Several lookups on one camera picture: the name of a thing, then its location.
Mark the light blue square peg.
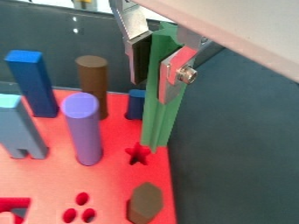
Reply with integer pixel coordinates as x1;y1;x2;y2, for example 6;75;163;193
0;94;48;159

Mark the small brown hexagonal peg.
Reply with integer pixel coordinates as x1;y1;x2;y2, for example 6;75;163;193
127;182;165;224

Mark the green star-shaped peg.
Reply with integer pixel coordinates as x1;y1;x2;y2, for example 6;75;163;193
141;22;186;153

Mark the tall brown cylinder peg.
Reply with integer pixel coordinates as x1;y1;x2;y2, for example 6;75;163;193
75;55;109;120

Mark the dark blue rectangular peg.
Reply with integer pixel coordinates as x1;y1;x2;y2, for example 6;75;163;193
4;50;59;118

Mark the red foam peg board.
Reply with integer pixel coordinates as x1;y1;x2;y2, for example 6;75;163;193
0;93;177;224

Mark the purple cylinder peg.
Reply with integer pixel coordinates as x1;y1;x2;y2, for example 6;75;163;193
60;93;103;166

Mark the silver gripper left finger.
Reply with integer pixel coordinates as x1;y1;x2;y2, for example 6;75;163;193
109;0;153;85

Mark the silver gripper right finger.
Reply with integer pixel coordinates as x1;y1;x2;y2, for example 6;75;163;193
158;26;225;104

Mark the short dark blue peg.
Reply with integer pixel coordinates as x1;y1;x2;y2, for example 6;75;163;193
126;89;146;120

